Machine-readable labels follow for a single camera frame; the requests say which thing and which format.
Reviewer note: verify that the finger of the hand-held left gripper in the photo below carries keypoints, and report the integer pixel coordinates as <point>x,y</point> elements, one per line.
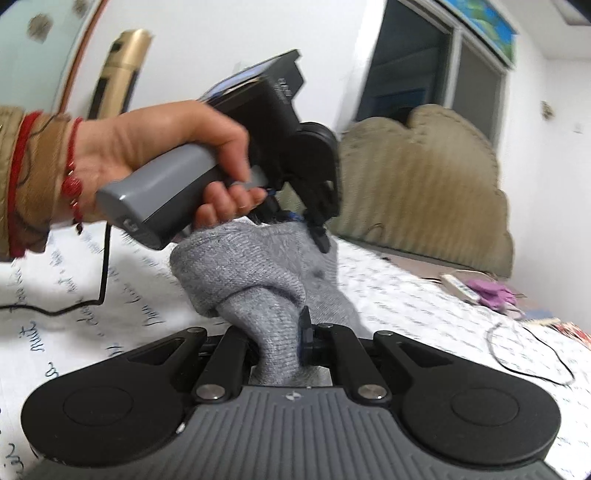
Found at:
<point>318,207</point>
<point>279,210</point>

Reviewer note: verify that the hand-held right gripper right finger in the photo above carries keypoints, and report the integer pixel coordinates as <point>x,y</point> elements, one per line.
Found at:
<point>304,334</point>

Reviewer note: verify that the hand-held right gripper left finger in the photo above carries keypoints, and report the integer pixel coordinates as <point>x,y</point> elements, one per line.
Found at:
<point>231,348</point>

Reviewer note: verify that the grey knit sweater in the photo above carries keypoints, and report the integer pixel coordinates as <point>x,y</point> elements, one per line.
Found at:
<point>258,263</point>

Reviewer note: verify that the person's left forearm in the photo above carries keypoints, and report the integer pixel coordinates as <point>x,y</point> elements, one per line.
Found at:
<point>41,175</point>

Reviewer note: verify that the person's left hand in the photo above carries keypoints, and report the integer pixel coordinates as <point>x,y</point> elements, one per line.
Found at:
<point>152,138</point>

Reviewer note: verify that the olive quilted headboard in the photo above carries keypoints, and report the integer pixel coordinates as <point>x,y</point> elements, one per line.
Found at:
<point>425,194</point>

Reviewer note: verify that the white script printed bed sheet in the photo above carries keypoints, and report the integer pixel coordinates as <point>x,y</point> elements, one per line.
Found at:
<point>415,318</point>

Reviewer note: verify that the dark window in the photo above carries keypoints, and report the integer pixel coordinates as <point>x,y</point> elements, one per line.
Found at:
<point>415,60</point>

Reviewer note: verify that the white power strip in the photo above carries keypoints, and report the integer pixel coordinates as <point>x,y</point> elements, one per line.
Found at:
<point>459,286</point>

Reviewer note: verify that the gold tower air conditioner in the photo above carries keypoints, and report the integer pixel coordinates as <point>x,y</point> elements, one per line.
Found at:
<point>117,74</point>

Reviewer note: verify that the purple cloth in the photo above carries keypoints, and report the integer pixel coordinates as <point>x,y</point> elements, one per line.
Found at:
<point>491,291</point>

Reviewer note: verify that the blue green printed panel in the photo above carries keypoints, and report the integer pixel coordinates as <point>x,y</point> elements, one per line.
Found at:
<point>489,25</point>

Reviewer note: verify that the red printed flat item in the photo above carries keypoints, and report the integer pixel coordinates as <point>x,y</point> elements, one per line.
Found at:
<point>575,333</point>

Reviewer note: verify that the frosted glass door wooden frame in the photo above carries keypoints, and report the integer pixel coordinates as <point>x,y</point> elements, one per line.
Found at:
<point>41,41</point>

